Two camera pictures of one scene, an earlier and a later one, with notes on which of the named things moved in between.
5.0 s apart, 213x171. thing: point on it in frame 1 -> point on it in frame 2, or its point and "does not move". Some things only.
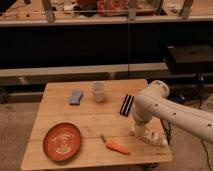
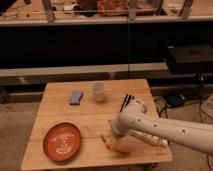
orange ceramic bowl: x=61 y=142 does not move
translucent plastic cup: x=99 y=91 does not move
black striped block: x=127 y=103 does not move
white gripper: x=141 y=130 -> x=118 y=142
